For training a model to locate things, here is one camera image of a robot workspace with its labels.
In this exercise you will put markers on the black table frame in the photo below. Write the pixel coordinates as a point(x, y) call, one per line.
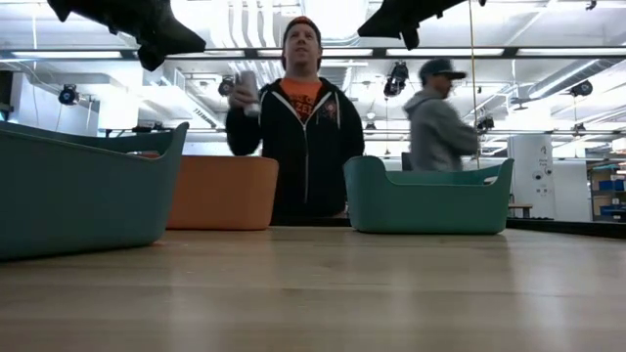
point(562, 226)

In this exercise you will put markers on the metal storage shelf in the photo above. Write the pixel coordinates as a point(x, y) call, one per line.
point(606, 169)

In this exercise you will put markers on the white pipe bundle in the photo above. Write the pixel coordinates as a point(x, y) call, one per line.
point(254, 24)

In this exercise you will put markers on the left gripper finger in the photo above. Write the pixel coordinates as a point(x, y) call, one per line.
point(151, 29)

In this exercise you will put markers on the dark teal plastic bin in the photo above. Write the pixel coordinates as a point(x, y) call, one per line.
point(73, 195)

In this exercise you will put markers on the orange plastic bin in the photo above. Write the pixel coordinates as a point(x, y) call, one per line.
point(225, 193)

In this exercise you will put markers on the green plastic bin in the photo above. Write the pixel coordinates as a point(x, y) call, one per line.
point(425, 210)

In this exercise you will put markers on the black beam with light strips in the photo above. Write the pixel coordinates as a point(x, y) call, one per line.
point(73, 54)

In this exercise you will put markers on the black metal station frame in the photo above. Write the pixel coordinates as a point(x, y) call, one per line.
point(538, 131)

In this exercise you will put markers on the white square column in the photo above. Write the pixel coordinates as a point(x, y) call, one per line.
point(530, 186)

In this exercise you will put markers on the person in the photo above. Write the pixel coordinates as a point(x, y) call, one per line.
point(435, 132)
point(303, 146)

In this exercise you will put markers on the wooden bench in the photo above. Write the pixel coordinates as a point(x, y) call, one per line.
point(521, 207)

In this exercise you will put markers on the black monitor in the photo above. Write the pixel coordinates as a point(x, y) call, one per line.
point(406, 162)

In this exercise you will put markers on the blue storage bin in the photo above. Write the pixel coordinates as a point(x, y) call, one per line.
point(612, 186)
point(613, 211)

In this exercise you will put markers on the black round camera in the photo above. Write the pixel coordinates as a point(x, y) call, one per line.
point(486, 123)
point(225, 87)
point(68, 95)
point(582, 88)
point(395, 80)

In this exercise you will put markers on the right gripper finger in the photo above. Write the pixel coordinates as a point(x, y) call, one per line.
point(406, 17)

